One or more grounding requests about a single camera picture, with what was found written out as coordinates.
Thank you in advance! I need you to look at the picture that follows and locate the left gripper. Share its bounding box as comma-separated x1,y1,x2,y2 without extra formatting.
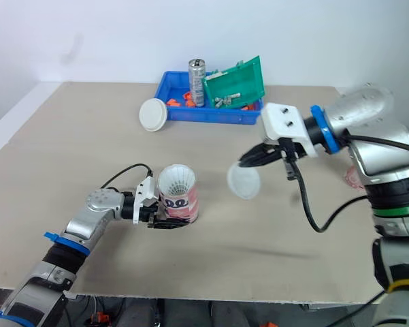
140,203,192,231

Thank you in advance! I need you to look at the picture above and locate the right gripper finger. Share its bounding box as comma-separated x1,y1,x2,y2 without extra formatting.
238,149,284,169
240,142,274,163

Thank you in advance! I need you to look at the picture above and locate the patterned pink white tube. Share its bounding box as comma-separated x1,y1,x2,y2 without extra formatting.
157,164,201,224
342,166,365,190

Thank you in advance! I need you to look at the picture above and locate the white round lid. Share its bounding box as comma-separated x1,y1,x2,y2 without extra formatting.
227,162,261,200
138,97,169,132

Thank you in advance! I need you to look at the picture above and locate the white shuttlecock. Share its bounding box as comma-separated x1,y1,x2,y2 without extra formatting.
157,164,197,198

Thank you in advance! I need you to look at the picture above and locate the green plastic box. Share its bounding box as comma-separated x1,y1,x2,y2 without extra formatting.
203,54,267,110

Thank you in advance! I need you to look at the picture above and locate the silver drink can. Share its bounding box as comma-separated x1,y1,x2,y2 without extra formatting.
188,58,206,108

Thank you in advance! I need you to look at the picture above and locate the robot body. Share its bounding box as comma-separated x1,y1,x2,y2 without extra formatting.
121,298,270,327

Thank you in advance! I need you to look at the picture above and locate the blue plastic tray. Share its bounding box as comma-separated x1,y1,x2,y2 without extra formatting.
154,70,264,125

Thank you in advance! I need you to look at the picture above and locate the orange black device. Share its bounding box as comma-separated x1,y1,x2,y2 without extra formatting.
89,311,110,325

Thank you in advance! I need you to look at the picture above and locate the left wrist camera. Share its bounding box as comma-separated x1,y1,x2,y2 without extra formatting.
132,176,159,225

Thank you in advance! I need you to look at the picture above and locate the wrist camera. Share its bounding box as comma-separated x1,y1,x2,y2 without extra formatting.
260,102,319,159
132,176,159,225

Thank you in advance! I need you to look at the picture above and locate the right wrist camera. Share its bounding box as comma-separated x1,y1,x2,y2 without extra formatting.
260,102,319,159

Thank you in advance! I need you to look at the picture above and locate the black cable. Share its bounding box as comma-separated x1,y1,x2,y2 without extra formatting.
281,134,409,234
99,163,154,190

